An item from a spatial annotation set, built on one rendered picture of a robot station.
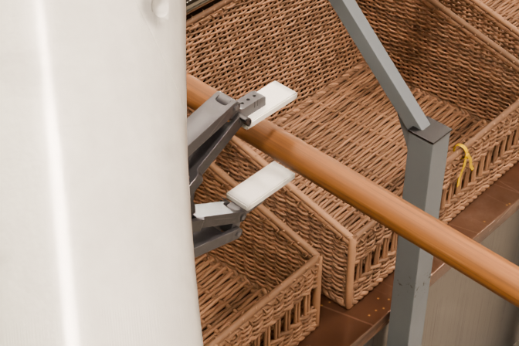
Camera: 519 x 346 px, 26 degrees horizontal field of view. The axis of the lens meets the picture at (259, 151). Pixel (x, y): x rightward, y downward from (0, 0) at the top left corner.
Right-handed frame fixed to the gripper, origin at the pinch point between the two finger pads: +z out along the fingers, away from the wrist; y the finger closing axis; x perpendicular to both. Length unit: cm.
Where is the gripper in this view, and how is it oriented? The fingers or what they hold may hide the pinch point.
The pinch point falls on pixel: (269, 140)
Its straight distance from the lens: 110.0
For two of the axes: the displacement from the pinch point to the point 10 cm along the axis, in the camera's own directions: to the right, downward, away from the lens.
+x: 7.3, 4.3, -5.3
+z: 6.9, -4.6, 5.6
